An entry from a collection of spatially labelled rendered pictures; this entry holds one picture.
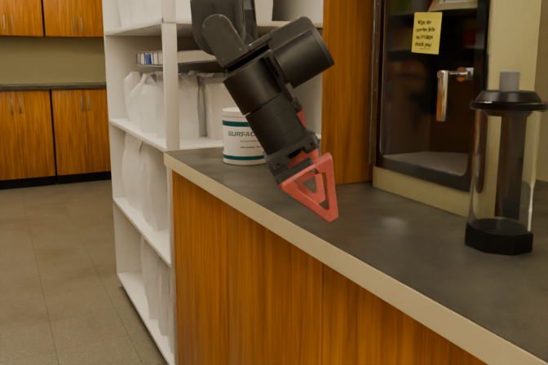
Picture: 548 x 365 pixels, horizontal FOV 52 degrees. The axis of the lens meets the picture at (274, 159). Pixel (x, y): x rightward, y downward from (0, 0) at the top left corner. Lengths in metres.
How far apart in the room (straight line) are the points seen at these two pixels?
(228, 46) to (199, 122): 1.61
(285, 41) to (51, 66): 5.67
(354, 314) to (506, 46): 0.52
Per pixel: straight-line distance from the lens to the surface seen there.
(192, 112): 2.17
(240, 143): 1.51
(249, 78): 0.65
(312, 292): 1.03
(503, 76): 0.89
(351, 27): 1.28
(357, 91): 1.29
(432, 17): 1.11
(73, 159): 5.82
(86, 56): 6.31
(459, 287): 0.77
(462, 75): 1.04
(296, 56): 0.65
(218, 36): 0.64
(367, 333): 0.91
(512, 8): 1.05
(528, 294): 0.77
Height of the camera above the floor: 1.23
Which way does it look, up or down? 10 degrees down
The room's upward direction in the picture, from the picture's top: straight up
